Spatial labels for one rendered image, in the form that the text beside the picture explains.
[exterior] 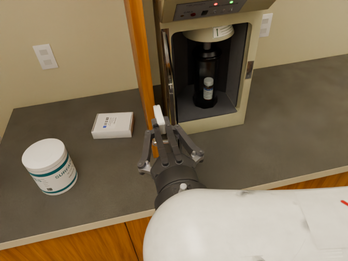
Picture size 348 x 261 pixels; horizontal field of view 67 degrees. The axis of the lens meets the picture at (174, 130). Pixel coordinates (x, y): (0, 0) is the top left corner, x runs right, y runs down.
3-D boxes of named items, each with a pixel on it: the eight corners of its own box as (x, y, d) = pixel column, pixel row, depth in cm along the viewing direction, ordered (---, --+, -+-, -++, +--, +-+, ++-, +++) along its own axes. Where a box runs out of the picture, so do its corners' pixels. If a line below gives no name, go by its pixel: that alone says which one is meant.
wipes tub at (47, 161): (43, 170, 97) (25, 141, 87) (78, 162, 99) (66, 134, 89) (37, 199, 88) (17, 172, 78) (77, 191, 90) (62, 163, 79)
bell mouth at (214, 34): (177, 25, 95) (176, 9, 92) (223, 18, 98) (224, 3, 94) (189, 45, 83) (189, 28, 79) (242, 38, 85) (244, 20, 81)
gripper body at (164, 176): (205, 176, 42) (190, 137, 48) (153, 188, 41) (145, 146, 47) (204, 202, 47) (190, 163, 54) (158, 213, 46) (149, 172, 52)
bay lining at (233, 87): (163, 88, 119) (156, 6, 95) (218, 79, 122) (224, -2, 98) (175, 122, 102) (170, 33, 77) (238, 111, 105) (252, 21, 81)
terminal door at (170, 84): (172, 131, 102) (164, 29, 75) (179, 200, 80) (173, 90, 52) (170, 131, 102) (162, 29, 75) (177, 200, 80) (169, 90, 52)
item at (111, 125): (99, 120, 117) (97, 113, 114) (134, 118, 116) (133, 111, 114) (93, 139, 108) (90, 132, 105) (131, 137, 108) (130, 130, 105)
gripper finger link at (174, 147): (175, 161, 47) (183, 160, 47) (164, 121, 55) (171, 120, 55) (176, 175, 49) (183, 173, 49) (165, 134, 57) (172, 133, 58)
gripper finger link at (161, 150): (171, 176, 49) (164, 177, 49) (159, 136, 57) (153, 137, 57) (170, 162, 47) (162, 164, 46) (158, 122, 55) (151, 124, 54)
